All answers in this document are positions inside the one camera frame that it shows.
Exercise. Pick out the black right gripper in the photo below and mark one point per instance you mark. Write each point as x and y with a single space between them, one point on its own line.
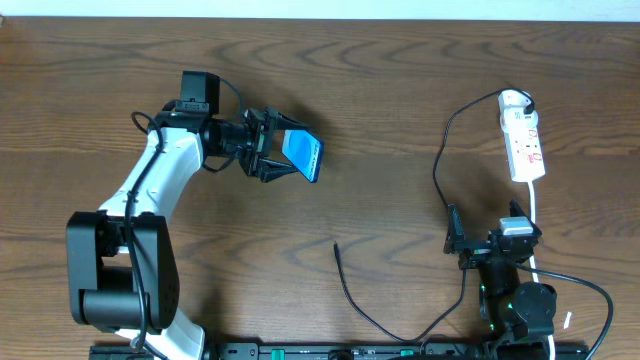
481 251

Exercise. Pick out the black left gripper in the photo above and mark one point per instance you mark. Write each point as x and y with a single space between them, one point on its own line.
258 142

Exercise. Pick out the blue Samsung Galaxy smartphone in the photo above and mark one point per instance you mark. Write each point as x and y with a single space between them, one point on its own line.
305 151

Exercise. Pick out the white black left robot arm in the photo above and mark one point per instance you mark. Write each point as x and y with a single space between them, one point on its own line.
122 273

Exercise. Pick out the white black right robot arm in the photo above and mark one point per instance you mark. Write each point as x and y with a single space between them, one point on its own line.
520 314

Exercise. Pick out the white USB charger plug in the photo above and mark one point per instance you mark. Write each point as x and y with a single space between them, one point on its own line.
513 98

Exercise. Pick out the white power strip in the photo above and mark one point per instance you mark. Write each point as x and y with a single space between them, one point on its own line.
524 152

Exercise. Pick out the white paper scrap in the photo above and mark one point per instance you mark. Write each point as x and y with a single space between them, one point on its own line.
567 320

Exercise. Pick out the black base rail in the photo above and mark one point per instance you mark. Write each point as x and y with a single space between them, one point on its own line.
433 350

